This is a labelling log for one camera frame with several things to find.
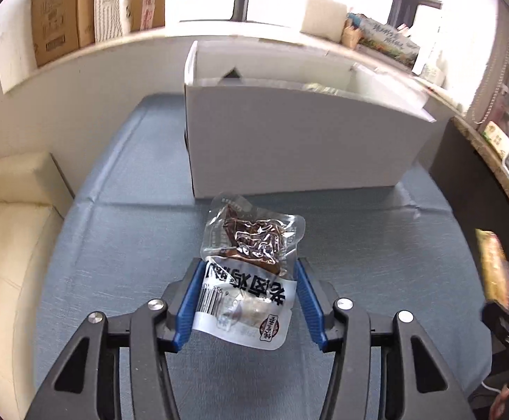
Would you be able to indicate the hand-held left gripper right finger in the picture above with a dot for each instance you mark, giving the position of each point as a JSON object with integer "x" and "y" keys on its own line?
{"x": 309, "y": 306}

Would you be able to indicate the brown cardboard box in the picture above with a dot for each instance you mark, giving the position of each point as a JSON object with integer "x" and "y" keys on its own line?
{"x": 86, "y": 8}
{"x": 55, "y": 17}

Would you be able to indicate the small green yellow box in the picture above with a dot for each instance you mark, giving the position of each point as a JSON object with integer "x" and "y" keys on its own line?
{"x": 497, "y": 140}

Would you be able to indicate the clear braised meat packet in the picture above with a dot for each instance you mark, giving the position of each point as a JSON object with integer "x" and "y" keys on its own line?
{"x": 245, "y": 271}

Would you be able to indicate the white cardboard box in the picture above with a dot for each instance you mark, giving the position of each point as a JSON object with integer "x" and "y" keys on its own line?
{"x": 289, "y": 140}

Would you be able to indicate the blue tablecloth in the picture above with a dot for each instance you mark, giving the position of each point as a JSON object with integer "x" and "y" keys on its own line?
{"x": 119, "y": 249}

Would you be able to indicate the person's right hand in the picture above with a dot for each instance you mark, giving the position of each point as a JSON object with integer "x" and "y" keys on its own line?
{"x": 501, "y": 404}

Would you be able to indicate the brown paper bundle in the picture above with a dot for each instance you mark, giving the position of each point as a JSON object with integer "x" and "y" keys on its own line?
{"x": 350, "y": 30}

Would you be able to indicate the white foam block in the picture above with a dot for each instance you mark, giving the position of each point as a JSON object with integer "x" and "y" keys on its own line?
{"x": 324, "y": 17}

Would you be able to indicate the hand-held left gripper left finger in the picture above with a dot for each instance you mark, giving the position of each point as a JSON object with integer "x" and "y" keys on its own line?
{"x": 189, "y": 310}

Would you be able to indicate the cream sofa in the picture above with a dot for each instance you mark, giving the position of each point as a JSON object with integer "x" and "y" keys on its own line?
{"x": 9, "y": 249}

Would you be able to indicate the yellow snack packet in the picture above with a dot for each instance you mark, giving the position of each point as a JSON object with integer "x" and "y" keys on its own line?
{"x": 495, "y": 267}

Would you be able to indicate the open labelled cardboard box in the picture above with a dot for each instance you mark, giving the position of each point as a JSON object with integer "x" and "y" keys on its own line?
{"x": 147, "y": 6}

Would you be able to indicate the long printed gift box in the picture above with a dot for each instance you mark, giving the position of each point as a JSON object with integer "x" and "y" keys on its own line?
{"x": 385, "y": 41}

